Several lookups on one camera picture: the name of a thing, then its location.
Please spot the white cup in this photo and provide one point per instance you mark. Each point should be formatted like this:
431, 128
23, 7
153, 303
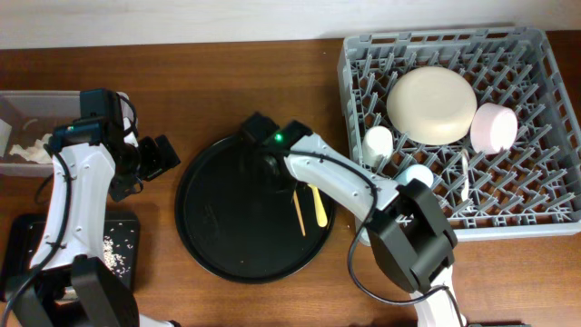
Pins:
377, 145

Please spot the clear plastic bin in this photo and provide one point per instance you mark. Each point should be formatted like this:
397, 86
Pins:
27, 109

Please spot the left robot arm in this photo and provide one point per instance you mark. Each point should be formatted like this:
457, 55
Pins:
97, 157

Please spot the round black serving tray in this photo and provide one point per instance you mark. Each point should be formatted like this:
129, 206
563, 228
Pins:
234, 228

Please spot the pink bowl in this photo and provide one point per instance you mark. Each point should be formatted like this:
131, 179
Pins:
493, 129

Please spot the white plastic fork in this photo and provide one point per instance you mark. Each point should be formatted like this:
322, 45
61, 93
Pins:
465, 188

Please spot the black rectangular tray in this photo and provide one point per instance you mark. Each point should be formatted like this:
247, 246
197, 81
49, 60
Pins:
25, 235

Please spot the blue cup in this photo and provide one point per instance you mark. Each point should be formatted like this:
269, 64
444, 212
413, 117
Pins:
416, 171

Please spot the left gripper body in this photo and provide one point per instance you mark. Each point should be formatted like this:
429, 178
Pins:
152, 158

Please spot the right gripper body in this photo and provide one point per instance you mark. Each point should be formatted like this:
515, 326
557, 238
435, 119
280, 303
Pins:
270, 169

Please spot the wooden chopstick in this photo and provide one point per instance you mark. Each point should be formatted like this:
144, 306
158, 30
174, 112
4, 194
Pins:
296, 202

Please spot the rice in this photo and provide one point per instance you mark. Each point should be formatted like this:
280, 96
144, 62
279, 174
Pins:
119, 243

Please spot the large white tissue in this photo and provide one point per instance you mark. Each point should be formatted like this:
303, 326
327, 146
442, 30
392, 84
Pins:
35, 153

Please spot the beige plate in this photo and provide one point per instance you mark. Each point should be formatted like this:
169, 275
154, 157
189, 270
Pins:
432, 105

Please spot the white label on bin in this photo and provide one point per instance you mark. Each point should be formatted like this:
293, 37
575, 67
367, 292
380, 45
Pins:
5, 132

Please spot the grey dishwasher rack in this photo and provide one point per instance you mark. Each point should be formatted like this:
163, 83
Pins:
530, 190

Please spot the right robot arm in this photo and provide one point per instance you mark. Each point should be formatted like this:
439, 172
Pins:
410, 237

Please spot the yellow plastic knife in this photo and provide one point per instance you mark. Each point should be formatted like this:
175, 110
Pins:
321, 216

